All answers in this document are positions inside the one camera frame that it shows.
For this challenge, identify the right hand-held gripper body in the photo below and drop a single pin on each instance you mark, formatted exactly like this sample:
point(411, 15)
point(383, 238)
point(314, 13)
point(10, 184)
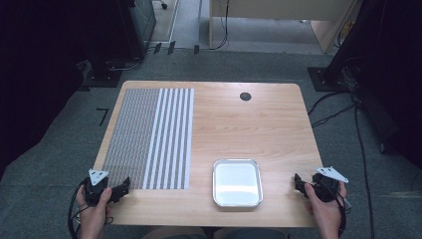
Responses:
point(326, 186)

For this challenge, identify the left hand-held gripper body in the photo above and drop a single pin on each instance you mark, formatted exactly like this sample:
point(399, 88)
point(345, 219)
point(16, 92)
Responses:
point(94, 191)

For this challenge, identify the person's left hand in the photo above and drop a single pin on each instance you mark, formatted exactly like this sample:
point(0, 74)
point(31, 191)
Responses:
point(94, 215)

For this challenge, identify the person's right hand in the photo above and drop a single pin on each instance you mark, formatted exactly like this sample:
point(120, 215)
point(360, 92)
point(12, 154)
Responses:
point(323, 212)

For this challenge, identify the grey striped placemat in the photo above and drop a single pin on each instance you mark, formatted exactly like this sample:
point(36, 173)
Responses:
point(149, 139)

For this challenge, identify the silver metal tray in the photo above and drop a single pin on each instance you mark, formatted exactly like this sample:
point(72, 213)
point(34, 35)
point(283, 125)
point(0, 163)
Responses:
point(237, 182)

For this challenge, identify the black stand base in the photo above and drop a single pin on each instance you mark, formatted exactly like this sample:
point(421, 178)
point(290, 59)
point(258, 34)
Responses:
point(103, 77)
point(326, 79)

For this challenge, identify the dark cabinet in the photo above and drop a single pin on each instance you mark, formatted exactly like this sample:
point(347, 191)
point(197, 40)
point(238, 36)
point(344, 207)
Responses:
point(142, 23)

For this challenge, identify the light wooden desk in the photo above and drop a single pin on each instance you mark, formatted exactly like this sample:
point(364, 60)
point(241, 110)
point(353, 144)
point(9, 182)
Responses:
point(282, 10)

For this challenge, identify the chair caster wheel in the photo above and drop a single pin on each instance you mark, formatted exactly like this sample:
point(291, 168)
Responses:
point(164, 5)

